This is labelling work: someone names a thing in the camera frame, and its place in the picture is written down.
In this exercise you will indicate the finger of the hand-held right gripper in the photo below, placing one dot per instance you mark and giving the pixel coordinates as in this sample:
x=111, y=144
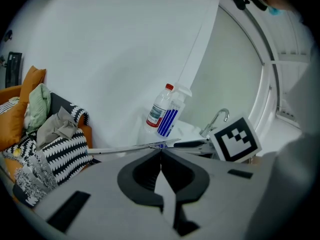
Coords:
x=190, y=144

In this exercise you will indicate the black white zigzag blanket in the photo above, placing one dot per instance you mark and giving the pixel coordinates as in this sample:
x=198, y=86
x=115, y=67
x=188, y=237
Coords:
x=67, y=149

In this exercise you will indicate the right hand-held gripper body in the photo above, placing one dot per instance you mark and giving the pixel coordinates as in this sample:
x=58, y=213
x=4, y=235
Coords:
x=235, y=139

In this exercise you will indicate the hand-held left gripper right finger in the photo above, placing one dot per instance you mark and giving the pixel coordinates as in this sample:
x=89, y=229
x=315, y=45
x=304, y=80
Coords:
x=220, y=196

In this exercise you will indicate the black upright appliance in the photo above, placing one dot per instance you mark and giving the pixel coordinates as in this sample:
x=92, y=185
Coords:
x=13, y=69

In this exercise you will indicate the orange sofa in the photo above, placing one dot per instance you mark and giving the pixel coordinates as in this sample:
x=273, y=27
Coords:
x=10, y=91

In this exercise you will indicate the pale green blanket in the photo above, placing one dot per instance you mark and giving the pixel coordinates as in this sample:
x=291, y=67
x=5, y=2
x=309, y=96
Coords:
x=37, y=104

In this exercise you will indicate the orange cushion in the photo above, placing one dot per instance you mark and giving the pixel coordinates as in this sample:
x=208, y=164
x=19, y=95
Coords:
x=32, y=79
x=12, y=126

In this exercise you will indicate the chrome faucet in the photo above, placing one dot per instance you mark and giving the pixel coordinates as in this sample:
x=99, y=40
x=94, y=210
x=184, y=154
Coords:
x=211, y=126

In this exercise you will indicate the red-capped clear bottle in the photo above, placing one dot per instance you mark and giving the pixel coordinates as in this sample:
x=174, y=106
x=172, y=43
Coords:
x=157, y=109

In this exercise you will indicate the grey-beige garment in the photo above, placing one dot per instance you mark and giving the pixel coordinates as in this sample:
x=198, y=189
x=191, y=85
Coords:
x=57, y=129

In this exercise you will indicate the grey fringed throw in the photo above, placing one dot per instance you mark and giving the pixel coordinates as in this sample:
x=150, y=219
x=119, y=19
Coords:
x=35, y=176

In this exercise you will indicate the black white striped cushion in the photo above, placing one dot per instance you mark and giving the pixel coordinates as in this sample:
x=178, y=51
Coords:
x=7, y=106

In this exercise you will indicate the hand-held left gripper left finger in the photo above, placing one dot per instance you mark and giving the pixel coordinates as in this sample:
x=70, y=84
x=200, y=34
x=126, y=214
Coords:
x=105, y=199

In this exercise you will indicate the blue face mask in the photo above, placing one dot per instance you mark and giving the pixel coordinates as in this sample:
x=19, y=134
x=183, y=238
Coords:
x=276, y=11

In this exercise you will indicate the blue-striped white spray bottle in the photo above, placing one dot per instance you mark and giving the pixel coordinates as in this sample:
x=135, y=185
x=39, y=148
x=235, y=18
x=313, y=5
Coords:
x=170, y=119

